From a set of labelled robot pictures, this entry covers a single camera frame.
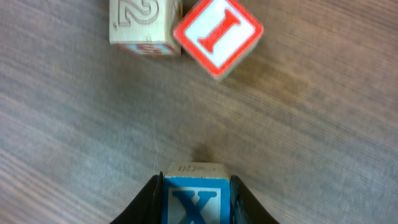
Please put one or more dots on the white number wooden block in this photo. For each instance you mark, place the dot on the white number wooden block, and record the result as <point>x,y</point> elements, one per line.
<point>145,26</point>

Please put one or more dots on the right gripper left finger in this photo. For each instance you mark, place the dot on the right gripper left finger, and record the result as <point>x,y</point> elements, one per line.
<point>146,207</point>

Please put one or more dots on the blue X wooden block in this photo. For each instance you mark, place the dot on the blue X wooden block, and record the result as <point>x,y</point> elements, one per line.
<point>196,192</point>

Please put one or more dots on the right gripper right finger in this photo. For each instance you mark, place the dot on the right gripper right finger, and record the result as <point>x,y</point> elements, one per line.
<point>245,207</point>

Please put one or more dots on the red I wooden block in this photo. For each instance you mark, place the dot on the red I wooden block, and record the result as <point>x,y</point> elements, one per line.
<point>218,34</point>

